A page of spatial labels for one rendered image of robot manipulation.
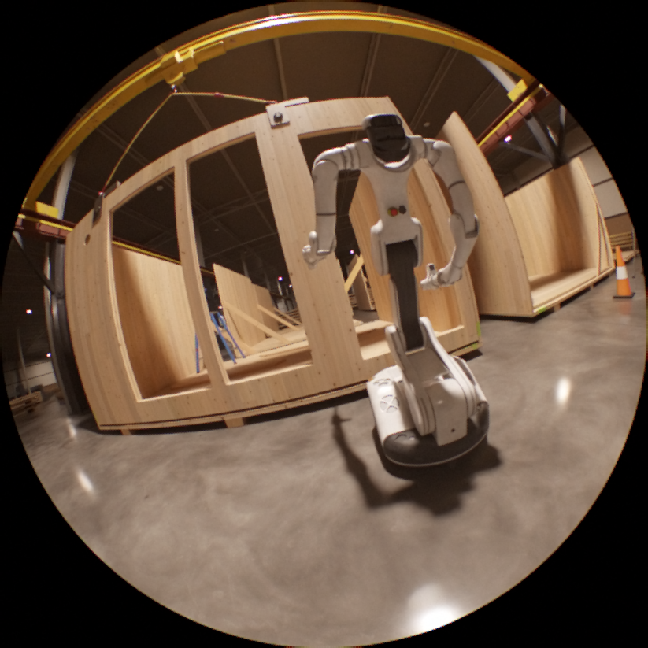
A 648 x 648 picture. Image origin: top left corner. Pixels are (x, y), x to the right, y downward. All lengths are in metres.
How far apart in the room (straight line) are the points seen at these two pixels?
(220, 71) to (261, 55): 1.68
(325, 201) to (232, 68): 10.57
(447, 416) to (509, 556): 0.58
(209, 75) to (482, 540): 11.91
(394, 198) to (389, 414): 0.89
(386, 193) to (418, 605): 1.30
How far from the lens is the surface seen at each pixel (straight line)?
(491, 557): 0.87
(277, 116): 2.64
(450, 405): 0.89
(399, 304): 1.04
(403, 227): 0.92
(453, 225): 0.89
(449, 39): 7.01
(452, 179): 0.90
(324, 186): 0.81
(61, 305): 8.28
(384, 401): 1.08
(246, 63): 11.14
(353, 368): 1.79
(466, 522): 0.93
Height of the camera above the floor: 0.80
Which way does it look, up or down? 4 degrees down
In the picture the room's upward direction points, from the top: 15 degrees counter-clockwise
